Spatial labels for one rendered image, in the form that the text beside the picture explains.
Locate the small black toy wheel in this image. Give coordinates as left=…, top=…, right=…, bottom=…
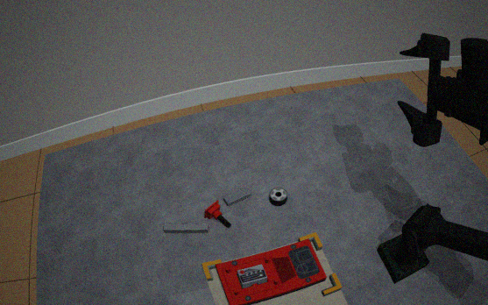
left=269, top=188, right=287, bottom=206

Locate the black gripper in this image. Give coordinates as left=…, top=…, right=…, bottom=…
left=398, top=33, right=465, bottom=147

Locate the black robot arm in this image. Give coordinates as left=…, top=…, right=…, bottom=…
left=391, top=38, right=488, bottom=272

